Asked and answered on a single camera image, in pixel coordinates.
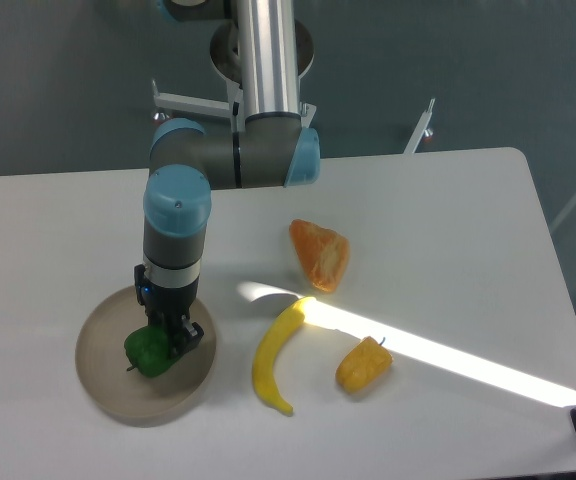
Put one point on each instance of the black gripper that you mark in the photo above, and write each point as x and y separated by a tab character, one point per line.
169	308

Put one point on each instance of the green bell pepper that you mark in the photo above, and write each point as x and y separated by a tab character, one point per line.
147	350

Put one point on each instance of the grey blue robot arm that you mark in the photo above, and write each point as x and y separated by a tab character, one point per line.
272	148

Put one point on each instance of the yellow chili pepper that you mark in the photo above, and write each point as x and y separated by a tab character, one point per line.
285	325

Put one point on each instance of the beige round plate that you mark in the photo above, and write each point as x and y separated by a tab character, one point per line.
125	367

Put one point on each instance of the orange pepper slice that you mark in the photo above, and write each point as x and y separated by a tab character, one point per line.
322	253

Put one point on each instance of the small yellow bell pepper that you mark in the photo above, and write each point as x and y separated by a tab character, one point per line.
362	365

